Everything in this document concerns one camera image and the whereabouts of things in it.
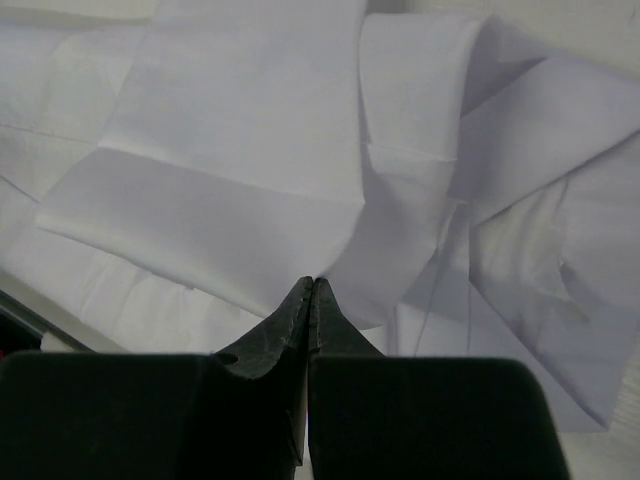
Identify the white long sleeve shirt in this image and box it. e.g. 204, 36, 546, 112
1, 1, 639, 432

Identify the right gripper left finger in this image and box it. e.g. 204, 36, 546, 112
1, 277, 313, 479

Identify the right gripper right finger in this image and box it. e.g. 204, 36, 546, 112
308, 279, 569, 479

